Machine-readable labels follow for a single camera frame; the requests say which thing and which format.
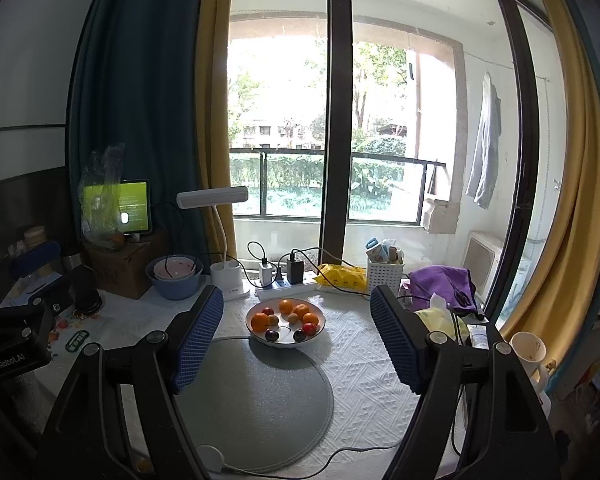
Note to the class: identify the pink bowl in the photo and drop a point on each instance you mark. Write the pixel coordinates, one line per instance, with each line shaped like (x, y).
(172, 267)

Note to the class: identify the tablet with green screen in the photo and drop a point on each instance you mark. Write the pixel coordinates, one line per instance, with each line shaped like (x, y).
(136, 205)

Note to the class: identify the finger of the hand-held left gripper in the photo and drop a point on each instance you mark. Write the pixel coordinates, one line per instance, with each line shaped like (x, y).
(30, 317)

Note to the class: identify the white charger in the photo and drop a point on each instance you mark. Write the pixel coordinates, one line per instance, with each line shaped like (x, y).
(265, 274)

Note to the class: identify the teal curtain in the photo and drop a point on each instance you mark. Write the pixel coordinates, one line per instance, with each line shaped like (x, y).
(140, 85)

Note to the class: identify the yellow tissue pack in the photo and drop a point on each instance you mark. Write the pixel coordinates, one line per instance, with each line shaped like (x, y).
(437, 322)

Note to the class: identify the tan lidded jar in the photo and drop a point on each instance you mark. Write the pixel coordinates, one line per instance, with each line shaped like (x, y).
(35, 236)

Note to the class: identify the grey hanging garment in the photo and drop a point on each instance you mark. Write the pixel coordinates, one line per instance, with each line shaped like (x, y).
(485, 150)

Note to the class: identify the cardboard box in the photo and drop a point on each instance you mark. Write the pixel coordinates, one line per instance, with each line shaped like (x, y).
(125, 265)

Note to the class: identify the pink and white box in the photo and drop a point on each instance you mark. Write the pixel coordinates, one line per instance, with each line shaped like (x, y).
(405, 290)

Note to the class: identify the printed packet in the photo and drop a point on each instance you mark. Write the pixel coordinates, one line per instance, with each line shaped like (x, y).
(387, 250)

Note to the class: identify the white plastic basket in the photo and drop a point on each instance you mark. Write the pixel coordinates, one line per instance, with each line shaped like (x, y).
(385, 274)

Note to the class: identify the white plate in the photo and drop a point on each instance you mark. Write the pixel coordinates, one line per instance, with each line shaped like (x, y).
(280, 344)

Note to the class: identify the orange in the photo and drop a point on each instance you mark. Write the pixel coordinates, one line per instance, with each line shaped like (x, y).
(286, 306)
(300, 311)
(310, 318)
(261, 321)

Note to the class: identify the dark window frame post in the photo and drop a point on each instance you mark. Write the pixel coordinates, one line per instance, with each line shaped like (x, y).
(337, 110)

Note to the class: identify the blue and white box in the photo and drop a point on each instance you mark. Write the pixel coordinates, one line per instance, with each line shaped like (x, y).
(35, 256)

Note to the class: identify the blue bowl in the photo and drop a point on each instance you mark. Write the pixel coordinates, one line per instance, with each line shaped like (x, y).
(175, 287)

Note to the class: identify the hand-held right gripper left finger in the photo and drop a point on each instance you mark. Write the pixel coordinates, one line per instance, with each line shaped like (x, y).
(200, 340)

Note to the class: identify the small red fruit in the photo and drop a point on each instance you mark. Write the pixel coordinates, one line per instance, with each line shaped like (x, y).
(308, 329)

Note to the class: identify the round grey placemat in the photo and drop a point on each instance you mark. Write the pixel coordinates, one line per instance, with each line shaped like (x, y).
(260, 395)

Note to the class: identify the small white bottle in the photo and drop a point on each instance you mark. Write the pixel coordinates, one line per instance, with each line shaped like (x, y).
(480, 334)

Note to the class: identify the white desk lamp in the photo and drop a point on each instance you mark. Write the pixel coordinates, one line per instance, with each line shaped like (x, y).
(230, 280)

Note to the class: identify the clear plastic bag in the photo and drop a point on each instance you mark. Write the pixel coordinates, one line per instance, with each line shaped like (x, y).
(100, 195)

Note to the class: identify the black charger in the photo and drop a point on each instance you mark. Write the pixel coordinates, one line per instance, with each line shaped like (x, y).
(295, 270)

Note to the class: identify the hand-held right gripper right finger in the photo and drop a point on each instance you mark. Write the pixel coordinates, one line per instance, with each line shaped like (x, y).
(395, 340)

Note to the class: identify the white air conditioner unit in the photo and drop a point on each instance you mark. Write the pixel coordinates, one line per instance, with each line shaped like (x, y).
(482, 260)

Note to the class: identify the dark balcony railing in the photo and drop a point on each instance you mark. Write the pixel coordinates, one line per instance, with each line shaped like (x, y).
(380, 160)

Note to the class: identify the purple cloth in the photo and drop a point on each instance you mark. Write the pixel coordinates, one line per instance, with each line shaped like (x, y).
(440, 280)

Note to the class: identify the dark red cherry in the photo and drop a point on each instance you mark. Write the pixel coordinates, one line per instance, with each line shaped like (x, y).
(271, 335)
(299, 334)

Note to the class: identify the white power strip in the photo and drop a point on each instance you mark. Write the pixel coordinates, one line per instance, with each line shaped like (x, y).
(290, 289)

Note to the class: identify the white mug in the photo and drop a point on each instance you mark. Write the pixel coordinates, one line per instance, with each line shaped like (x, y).
(527, 347)

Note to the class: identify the dark door frame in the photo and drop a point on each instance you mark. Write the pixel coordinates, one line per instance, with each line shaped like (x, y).
(522, 135)

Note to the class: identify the black round container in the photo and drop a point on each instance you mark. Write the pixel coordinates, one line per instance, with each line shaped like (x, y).
(85, 287)

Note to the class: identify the yellow curtain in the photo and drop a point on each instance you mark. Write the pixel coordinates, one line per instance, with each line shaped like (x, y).
(575, 185)
(215, 85)

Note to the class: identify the yellow wipes pack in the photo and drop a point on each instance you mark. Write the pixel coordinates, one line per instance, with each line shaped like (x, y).
(342, 275)

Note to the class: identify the brown packet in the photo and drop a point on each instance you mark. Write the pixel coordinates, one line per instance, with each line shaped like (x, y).
(397, 256)

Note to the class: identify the white round puck device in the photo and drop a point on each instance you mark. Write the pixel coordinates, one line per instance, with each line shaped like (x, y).
(210, 457)

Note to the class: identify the white textured tablecloth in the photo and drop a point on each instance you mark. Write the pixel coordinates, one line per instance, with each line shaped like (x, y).
(370, 360)

